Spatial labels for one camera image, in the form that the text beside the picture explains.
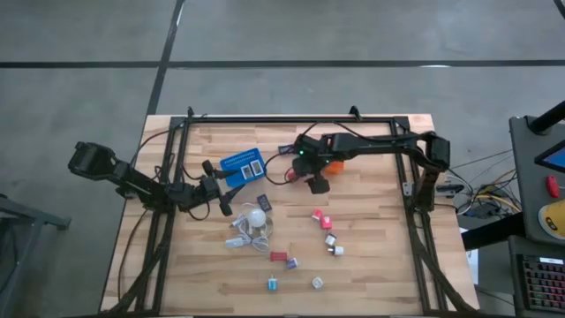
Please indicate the blue plastic basket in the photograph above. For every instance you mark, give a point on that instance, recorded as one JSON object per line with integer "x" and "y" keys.
{"x": 234, "y": 170}

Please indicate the black white USB charger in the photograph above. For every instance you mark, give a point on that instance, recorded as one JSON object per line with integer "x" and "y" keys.
{"x": 338, "y": 251}

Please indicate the black aluminium table frame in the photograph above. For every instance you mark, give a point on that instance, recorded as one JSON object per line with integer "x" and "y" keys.
{"x": 265, "y": 119}

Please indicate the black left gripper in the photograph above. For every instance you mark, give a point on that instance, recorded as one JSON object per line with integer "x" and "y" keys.
{"x": 201, "y": 193}

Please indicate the red multiport USB charger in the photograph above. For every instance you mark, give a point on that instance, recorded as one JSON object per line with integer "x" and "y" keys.
{"x": 278, "y": 256}

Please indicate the navy blue USB charger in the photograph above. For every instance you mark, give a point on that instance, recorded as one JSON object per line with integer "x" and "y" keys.
{"x": 286, "y": 149}
{"x": 264, "y": 202}

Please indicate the green white USB charger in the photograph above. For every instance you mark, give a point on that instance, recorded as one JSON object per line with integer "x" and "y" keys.
{"x": 317, "y": 283}

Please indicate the black backlit keyboard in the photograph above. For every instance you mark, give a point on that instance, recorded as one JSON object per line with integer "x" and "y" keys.
{"x": 545, "y": 285}

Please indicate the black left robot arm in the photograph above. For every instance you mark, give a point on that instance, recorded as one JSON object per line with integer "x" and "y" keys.
{"x": 132, "y": 181}

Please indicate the teal white USB charger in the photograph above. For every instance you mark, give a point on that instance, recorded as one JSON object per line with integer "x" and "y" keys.
{"x": 272, "y": 284}

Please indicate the black power strip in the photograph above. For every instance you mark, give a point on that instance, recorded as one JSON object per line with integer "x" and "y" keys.
{"x": 450, "y": 188}

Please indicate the grey metal stand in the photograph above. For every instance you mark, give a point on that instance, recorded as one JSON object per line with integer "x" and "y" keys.
{"x": 26, "y": 216}

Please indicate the white grey USB charger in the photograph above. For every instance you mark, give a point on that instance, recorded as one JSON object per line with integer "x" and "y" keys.
{"x": 247, "y": 173}
{"x": 256, "y": 166}

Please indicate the grey metal bracket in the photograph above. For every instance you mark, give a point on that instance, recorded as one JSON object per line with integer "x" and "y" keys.
{"x": 408, "y": 188}

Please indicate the purple white USB charger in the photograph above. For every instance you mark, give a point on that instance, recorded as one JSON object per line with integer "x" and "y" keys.
{"x": 291, "y": 263}

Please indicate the white bulb brass lamp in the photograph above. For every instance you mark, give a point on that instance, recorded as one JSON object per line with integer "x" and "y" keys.
{"x": 256, "y": 217}

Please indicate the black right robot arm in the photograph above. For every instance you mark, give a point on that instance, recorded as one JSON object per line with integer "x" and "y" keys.
{"x": 375, "y": 143}

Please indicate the pink USB charger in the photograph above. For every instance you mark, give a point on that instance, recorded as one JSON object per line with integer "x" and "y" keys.
{"x": 326, "y": 222}

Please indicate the white faced USB charger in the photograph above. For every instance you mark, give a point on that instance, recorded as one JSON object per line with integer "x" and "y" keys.
{"x": 316, "y": 214}

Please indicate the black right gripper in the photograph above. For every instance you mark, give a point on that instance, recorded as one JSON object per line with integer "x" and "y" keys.
{"x": 311, "y": 154}

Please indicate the white paper sheet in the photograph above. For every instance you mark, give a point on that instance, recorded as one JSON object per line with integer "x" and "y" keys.
{"x": 473, "y": 265}

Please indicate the grey console cart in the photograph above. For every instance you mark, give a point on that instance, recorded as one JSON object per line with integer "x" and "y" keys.
{"x": 525, "y": 176}

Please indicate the black beam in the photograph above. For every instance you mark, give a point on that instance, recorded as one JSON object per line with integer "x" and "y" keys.
{"x": 494, "y": 232}

